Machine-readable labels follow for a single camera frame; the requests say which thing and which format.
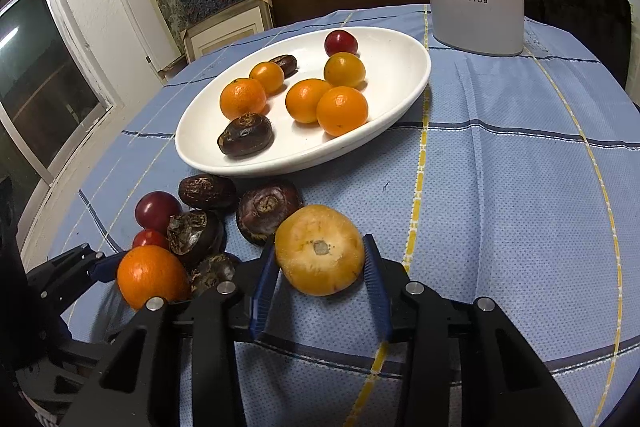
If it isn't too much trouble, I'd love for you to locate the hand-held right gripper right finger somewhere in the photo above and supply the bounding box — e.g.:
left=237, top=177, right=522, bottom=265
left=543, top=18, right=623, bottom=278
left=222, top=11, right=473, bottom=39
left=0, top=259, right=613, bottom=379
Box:
left=363, top=233, right=583, bottom=427

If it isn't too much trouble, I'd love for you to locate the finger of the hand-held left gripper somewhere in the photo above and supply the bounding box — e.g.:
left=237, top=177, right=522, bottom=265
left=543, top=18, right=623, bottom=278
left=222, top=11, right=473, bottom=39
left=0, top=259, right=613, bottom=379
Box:
left=47, top=337, right=126, bottom=373
left=25, top=244, right=128, bottom=303

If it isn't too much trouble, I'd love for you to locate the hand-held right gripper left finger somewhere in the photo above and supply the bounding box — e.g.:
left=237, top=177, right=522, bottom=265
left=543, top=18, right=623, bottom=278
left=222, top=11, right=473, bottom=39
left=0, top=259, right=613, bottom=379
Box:
left=60, top=234, right=279, bottom=427

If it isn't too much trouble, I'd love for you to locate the yellow round fruit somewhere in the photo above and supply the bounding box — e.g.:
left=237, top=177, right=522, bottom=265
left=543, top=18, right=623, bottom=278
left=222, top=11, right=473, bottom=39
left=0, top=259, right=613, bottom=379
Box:
left=274, top=205, right=366, bottom=297

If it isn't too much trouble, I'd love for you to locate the dark water chestnut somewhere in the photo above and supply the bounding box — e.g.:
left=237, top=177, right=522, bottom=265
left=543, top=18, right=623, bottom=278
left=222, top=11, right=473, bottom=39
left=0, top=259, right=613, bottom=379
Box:
left=269, top=55, right=298, bottom=78
left=166, top=209, right=226, bottom=265
left=189, top=253, right=238, bottom=299
left=236, top=185, right=304, bottom=247
left=217, top=112, right=275, bottom=158
left=178, top=174, right=238, bottom=211

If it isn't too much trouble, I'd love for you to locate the small orange mandarin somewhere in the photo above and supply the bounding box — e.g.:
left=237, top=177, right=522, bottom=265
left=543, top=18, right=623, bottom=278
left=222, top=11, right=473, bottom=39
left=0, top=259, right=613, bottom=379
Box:
left=249, top=61, right=286, bottom=96

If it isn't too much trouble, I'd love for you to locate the white plate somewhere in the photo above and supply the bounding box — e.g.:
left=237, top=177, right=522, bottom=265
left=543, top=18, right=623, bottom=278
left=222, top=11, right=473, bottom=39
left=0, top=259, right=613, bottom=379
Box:
left=175, top=26, right=432, bottom=178

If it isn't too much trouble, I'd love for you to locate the small red plum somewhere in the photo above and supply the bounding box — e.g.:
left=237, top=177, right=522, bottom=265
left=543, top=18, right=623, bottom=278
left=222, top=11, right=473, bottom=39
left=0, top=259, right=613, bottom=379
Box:
left=131, top=228, right=171, bottom=250

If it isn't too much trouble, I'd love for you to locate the window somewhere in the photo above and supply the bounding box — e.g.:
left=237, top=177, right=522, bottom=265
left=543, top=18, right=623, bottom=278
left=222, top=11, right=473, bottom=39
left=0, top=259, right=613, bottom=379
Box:
left=0, top=0, right=123, bottom=253

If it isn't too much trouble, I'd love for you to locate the white board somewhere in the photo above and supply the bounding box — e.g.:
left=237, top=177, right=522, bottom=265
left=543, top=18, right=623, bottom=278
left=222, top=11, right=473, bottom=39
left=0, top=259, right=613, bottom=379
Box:
left=111, top=0, right=183, bottom=72

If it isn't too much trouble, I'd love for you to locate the pale picture frame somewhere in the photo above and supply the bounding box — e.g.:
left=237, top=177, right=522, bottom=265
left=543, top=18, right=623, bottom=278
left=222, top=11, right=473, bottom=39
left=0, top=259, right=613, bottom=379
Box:
left=180, top=0, right=275, bottom=62

